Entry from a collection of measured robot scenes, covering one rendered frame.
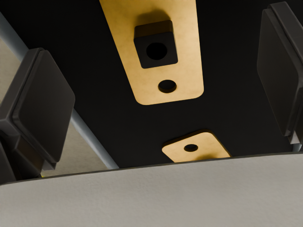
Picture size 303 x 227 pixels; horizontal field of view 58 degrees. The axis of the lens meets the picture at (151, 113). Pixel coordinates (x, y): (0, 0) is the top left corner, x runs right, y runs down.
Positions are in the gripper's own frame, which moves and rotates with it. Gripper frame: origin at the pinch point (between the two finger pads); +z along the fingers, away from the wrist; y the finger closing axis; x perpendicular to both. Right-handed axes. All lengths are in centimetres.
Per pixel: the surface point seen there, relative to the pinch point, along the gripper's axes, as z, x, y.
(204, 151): 2.2, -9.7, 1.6
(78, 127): 1.9, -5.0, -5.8
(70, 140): 118, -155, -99
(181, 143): 2.3, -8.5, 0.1
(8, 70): 118, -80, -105
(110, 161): 2.2, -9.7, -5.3
